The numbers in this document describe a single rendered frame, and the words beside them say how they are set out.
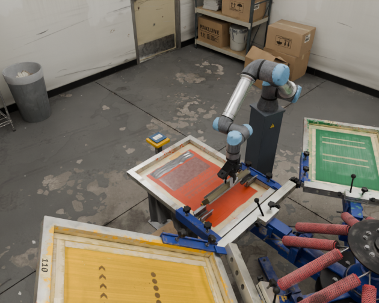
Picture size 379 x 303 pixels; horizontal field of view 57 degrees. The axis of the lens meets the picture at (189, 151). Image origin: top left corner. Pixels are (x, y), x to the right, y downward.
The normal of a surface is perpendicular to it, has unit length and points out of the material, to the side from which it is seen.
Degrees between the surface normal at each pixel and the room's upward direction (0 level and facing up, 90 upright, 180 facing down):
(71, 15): 90
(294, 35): 88
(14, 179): 0
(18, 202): 0
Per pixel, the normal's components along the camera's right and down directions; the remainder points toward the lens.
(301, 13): -0.71, 0.44
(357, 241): 0.00, -0.78
